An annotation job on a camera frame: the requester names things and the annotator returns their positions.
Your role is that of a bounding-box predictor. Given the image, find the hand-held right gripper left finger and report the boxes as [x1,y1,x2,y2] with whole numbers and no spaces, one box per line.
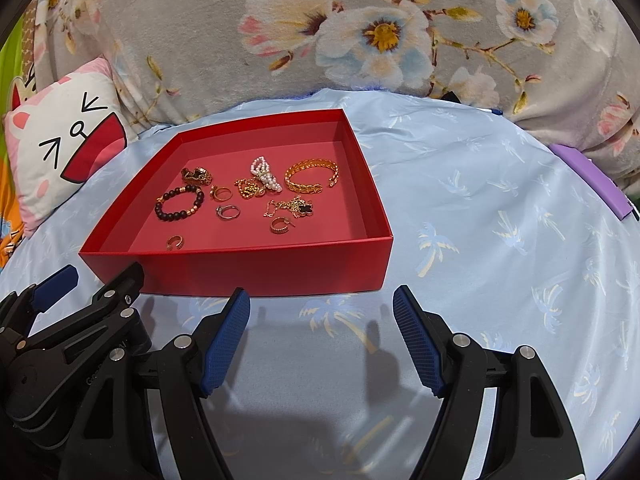
[57,287,251,480]

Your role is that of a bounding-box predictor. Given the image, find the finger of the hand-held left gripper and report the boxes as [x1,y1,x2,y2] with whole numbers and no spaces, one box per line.
[27,261,146,346]
[0,264,80,333]

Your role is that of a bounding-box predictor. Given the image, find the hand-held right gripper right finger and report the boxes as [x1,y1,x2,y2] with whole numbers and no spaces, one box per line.
[392,285,586,480]

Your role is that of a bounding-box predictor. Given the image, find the red cardboard box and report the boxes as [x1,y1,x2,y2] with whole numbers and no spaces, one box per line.
[78,108,394,297]

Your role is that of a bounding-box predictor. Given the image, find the dark wooden bead bracelet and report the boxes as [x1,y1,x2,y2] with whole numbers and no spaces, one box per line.
[154,185,206,223]

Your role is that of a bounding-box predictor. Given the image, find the gold chain necklace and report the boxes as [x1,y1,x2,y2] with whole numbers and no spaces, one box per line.
[263,196,318,220]

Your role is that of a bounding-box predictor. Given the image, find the gold chain bracelet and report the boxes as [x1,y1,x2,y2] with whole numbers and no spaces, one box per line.
[234,177,267,202]

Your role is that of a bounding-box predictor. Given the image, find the white pearl bracelet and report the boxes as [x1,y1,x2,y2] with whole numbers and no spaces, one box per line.
[249,156,284,194]

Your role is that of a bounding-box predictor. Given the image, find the cartoon face pillow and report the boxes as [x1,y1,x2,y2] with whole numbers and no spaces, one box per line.
[4,57,132,233]

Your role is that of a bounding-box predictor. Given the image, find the light blue palm-print cloth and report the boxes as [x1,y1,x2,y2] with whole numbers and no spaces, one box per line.
[0,87,640,480]

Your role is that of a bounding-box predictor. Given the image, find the orange and green cartoon cloth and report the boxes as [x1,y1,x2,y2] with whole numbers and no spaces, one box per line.
[0,7,41,271]

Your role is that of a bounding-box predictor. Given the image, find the purple flat object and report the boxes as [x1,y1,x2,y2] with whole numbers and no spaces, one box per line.
[547,142,635,222]

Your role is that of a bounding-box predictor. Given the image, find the grey floral blanket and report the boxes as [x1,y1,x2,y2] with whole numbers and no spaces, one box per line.
[20,0,640,186]

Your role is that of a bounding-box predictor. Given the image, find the gold ring in box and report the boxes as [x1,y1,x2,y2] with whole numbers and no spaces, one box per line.
[180,165,213,186]

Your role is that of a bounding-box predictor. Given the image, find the gold chain-link bangle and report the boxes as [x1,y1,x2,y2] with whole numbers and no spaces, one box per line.
[284,158,341,195]

